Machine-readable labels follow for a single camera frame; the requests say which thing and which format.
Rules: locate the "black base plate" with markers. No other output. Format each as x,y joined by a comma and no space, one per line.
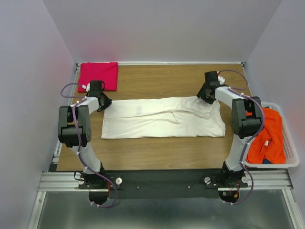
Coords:
163,184

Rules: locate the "orange t shirt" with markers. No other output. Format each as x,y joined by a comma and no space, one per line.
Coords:
268,146

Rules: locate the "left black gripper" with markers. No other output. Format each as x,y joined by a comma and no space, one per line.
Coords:
105,102

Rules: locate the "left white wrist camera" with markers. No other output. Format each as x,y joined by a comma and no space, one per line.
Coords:
86,87

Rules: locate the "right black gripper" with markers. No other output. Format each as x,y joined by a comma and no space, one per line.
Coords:
205,94

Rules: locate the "white t shirt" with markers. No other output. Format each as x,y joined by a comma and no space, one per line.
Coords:
161,118

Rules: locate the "folded pink t shirt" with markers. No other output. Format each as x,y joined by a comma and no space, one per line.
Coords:
105,71

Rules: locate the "white plastic basket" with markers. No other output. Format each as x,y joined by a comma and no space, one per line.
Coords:
292,159

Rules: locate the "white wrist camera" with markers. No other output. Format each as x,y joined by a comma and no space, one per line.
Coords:
220,78
86,87

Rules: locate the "aluminium frame rail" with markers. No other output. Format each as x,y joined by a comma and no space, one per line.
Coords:
51,181

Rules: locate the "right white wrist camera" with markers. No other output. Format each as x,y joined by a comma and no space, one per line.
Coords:
220,78

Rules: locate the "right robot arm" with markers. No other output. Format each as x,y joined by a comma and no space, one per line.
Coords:
247,121

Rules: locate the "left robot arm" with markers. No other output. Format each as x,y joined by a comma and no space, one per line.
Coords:
75,130

